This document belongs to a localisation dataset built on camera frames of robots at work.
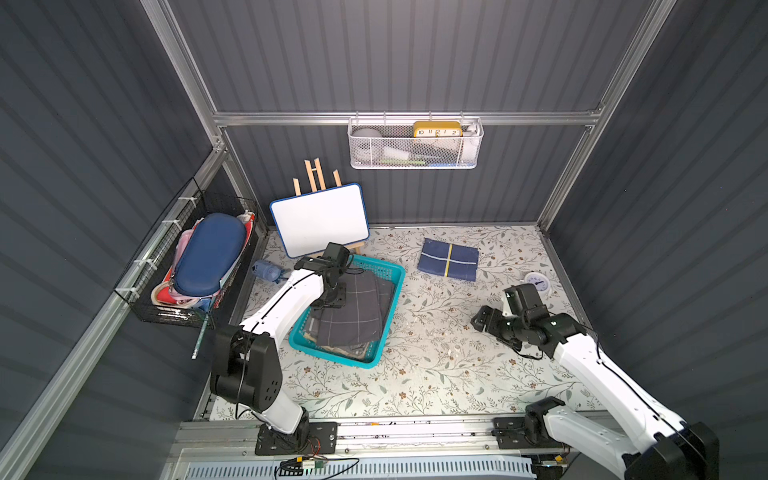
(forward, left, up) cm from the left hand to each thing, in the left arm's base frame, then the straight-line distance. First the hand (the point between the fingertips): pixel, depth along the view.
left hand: (329, 299), depth 86 cm
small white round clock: (+13, -69, -9) cm, 71 cm away
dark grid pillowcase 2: (-7, +4, -4) cm, 9 cm away
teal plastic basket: (+12, -18, -3) cm, 22 cm away
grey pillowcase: (-13, -8, -9) cm, 17 cm away
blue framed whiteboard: (+23, +8, +8) cm, 26 cm away
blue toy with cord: (+15, +23, -6) cm, 29 cm away
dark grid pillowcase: (-3, -9, -4) cm, 11 cm away
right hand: (-9, -45, 0) cm, 46 cm away
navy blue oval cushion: (+1, +25, +21) cm, 33 cm away
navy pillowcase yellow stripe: (+23, -39, -10) cm, 46 cm away
